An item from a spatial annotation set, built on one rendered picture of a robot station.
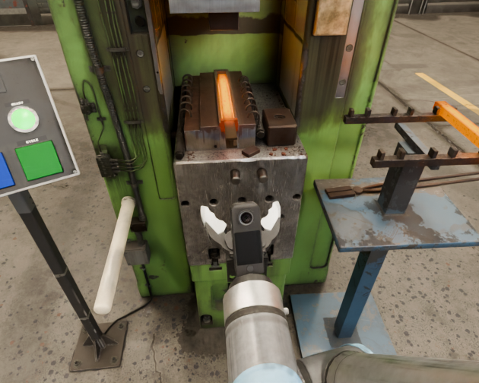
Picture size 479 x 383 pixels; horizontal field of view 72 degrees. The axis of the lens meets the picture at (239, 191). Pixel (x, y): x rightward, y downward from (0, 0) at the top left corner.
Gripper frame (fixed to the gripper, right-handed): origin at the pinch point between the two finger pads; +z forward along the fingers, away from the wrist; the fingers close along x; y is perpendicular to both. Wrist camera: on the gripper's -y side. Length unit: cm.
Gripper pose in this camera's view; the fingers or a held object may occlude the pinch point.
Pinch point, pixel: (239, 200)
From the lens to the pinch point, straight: 65.7
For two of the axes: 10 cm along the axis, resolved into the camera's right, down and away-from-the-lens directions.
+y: 0.0, 7.7, 6.3
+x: 10.0, -0.6, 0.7
